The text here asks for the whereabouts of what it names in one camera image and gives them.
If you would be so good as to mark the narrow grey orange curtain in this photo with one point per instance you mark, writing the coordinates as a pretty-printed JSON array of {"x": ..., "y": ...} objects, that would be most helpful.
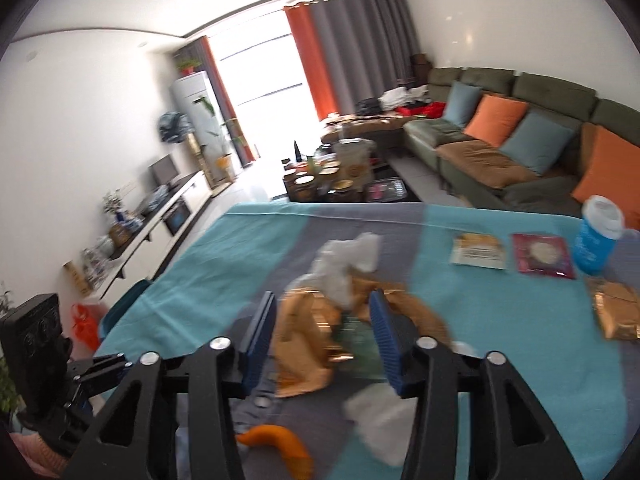
[{"x": 220, "y": 90}]

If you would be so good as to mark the teal plastic bin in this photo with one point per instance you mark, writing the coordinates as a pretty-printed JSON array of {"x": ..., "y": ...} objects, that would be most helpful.
[{"x": 120, "y": 310}]

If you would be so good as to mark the blue cushion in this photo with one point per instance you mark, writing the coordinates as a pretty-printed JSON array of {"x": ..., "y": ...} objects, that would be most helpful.
[
  {"x": 460, "y": 105},
  {"x": 537, "y": 142}
]

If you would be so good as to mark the white floor air conditioner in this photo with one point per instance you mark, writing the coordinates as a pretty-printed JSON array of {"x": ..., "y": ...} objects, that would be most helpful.
[{"x": 192, "y": 92}]

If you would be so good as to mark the blue vase with branches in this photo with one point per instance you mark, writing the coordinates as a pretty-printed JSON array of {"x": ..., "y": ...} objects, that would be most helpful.
[{"x": 117, "y": 215}]

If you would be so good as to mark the large balcony window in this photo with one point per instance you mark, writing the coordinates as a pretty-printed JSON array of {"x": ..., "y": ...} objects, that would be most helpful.
[{"x": 265, "y": 70}]

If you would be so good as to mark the orange peel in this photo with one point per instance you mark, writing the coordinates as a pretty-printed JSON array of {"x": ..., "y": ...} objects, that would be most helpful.
[{"x": 285, "y": 442}]

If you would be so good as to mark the green sectional sofa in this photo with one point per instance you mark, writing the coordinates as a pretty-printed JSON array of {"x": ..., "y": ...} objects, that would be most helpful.
[{"x": 550, "y": 87}]

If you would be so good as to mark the black monitor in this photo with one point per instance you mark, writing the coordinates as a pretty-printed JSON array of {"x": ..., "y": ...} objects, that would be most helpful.
[{"x": 164, "y": 170}]

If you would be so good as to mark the tall leafy potted plant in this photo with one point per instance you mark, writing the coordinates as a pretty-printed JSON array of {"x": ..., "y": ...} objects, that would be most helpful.
[{"x": 224, "y": 162}]

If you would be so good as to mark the teal grey patterned tablecloth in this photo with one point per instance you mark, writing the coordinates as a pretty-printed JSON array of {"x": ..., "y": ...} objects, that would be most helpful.
[{"x": 250, "y": 240}]

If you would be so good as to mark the person's left forearm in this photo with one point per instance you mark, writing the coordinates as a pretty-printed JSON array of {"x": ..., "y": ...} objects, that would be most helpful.
[{"x": 30, "y": 455}]

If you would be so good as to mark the brown sofa seat mat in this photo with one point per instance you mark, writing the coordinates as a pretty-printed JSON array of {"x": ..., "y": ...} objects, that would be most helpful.
[{"x": 480, "y": 157}]

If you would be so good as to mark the brown cardboard boxes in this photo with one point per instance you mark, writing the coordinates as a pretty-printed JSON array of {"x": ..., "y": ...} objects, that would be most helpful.
[{"x": 421, "y": 65}]

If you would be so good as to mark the wide orange grey curtain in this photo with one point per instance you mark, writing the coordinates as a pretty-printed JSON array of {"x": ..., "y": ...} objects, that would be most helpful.
[{"x": 360, "y": 50}]

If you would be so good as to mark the standing fan with printed cover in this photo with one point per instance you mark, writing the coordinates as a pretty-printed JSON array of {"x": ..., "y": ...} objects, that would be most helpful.
[{"x": 174, "y": 127}]

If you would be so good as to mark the green trailing houseplant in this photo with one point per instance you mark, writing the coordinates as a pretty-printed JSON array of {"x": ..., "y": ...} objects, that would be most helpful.
[{"x": 9, "y": 385}]

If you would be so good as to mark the orange plastic bag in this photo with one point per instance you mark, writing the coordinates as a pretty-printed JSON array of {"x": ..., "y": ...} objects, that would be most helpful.
[{"x": 85, "y": 327}]

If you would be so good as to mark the blue paper cup white lid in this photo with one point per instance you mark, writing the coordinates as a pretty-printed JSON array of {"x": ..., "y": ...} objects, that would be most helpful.
[{"x": 595, "y": 240}]

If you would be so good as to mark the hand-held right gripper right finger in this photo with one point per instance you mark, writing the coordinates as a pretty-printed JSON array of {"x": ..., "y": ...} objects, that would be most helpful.
[{"x": 387, "y": 345}]

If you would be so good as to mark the gold foil wrapper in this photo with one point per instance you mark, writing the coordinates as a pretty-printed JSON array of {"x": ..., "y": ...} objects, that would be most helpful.
[
  {"x": 300, "y": 340},
  {"x": 420, "y": 317}
]

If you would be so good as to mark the green snack wrapper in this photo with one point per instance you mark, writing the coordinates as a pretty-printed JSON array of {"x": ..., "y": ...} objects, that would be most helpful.
[{"x": 359, "y": 347}]

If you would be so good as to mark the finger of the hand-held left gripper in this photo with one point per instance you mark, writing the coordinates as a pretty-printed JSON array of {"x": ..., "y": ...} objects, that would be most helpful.
[{"x": 107, "y": 370}]

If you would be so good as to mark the orange cushion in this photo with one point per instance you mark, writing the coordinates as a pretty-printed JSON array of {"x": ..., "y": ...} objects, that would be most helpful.
[
  {"x": 495, "y": 117},
  {"x": 607, "y": 170}
]

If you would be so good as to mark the white black TV cabinet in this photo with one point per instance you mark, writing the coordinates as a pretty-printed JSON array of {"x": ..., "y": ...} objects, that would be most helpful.
[{"x": 195, "y": 195}]

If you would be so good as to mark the black cabinet appliance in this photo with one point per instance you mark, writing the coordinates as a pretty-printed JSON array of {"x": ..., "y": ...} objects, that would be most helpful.
[{"x": 176, "y": 215}]

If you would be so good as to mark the white clothes pile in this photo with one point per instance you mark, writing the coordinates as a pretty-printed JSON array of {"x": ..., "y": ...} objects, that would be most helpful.
[{"x": 407, "y": 95}]

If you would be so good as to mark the small potted green plant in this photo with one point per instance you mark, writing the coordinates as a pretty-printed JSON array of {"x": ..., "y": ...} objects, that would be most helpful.
[{"x": 187, "y": 65}]

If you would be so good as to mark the white yellow snack packet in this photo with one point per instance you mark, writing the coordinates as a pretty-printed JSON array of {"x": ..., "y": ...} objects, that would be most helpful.
[{"x": 477, "y": 252}]

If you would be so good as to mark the clear plastic bag bundle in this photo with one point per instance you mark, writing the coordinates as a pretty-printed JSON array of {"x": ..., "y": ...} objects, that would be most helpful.
[{"x": 155, "y": 197}]

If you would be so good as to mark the yellow printed tall box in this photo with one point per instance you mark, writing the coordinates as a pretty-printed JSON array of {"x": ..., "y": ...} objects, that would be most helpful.
[{"x": 75, "y": 275}]

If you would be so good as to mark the sealed gold foil packet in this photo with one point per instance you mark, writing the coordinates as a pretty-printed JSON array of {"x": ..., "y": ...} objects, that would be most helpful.
[{"x": 615, "y": 310}]

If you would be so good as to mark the maroon flat packet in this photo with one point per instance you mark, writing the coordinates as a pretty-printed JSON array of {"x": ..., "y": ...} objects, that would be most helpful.
[{"x": 542, "y": 255}]

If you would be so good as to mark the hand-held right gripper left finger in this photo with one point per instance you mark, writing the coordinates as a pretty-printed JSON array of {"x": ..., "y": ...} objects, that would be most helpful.
[{"x": 260, "y": 340}]

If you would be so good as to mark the glass coffee table with jars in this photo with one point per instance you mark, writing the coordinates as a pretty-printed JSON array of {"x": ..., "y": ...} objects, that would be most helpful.
[{"x": 350, "y": 160}]

